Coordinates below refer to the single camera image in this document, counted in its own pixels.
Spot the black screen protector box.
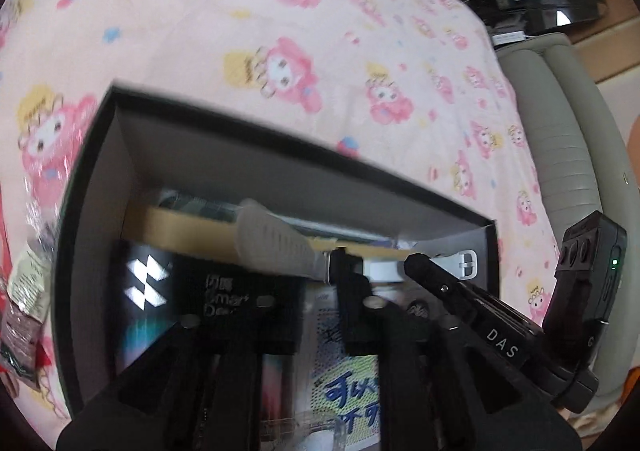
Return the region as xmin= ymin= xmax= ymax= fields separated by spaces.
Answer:
xmin=107 ymin=242 xmax=306 ymax=433

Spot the brown cardboard insert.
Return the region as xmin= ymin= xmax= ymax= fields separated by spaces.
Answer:
xmin=124 ymin=205 xmax=402 ymax=262

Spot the black tracking camera module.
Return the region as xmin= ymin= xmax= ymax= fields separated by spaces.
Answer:
xmin=542 ymin=211 xmax=627 ymax=371

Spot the black cardboard storage box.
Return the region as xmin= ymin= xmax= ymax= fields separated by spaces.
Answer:
xmin=52 ymin=87 xmax=499 ymax=421

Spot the pink cartoon bed sheet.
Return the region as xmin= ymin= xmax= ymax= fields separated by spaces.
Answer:
xmin=1 ymin=0 xmax=558 ymax=322

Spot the dark snack sachet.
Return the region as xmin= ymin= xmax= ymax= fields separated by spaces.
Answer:
xmin=0 ymin=230 xmax=57 ymax=392

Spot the white smart watch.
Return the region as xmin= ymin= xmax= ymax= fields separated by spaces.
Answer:
xmin=234 ymin=197 xmax=478 ymax=282

